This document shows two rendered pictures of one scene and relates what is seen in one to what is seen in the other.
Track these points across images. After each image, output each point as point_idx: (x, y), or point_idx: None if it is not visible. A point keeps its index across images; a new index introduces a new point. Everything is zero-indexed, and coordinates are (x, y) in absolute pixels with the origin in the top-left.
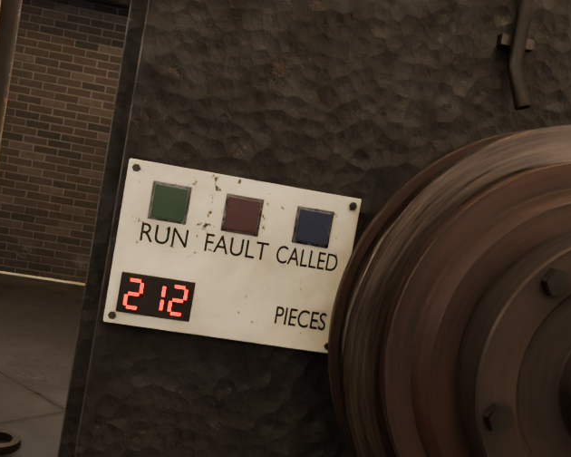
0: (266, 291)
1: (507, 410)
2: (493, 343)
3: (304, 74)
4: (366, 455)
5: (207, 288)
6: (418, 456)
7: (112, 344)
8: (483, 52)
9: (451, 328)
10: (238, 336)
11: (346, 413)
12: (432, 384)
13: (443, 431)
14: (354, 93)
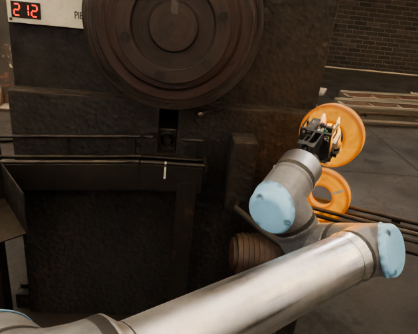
0: (68, 5)
1: (125, 34)
2: (117, 10)
3: None
4: (98, 61)
5: (45, 5)
6: (114, 59)
7: (16, 31)
8: None
9: (113, 8)
10: (62, 24)
11: (87, 45)
12: (110, 30)
13: (117, 48)
14: None
